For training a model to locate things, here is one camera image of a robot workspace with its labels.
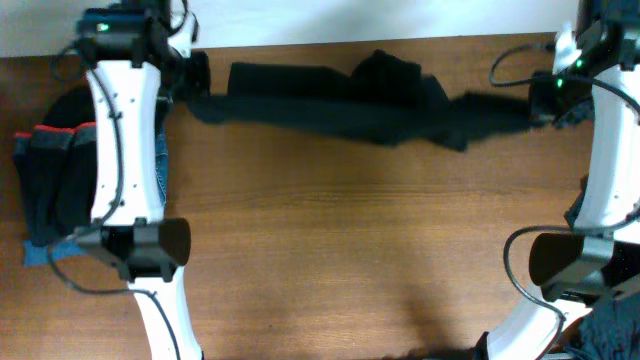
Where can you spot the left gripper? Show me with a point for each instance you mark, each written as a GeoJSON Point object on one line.
{"type": "Point", "coordinates": [198, 73]}

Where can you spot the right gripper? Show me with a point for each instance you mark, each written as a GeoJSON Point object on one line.
{"type": "Point", "coordinates": [545, 113]}

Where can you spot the black t-shirt with logo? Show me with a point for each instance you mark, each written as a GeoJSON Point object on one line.
{"type": "Point", "coordinates": [385, 101]}

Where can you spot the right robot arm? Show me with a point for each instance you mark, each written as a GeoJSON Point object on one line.
{"type": "Point", "coordinates": [595, 256]}

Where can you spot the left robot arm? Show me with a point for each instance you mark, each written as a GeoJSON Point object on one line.
{"type": "Point", "coordinates": [135, 54]}

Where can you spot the folded black garment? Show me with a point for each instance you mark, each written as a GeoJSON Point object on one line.
{"type": "Point", "coordinates": [72, 109]}

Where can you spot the middle dark sock red cuff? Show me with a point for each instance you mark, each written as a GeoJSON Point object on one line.
{"type": "Point", "coordinates": [44, 161]}

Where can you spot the dark sock red cuff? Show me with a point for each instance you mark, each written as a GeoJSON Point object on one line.
{"type": "Point", "coordinates": [78, 184]}
{"type": "Point", "coordinates": [21, 162]}
{"type": "Point", "coordinates": [44, 161]}

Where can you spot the right dark sock red cuff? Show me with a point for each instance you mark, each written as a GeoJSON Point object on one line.
{"type": "Point", "coordinates": [78, 184]}

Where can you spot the left dark sock red cuff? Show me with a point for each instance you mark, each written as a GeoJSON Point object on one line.
{"type": "Point", "coordinates": [21, 162]}

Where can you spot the dark grey knit garment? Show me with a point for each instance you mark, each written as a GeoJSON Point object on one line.
{"type": "Point", "coordinates": [609, 332]}

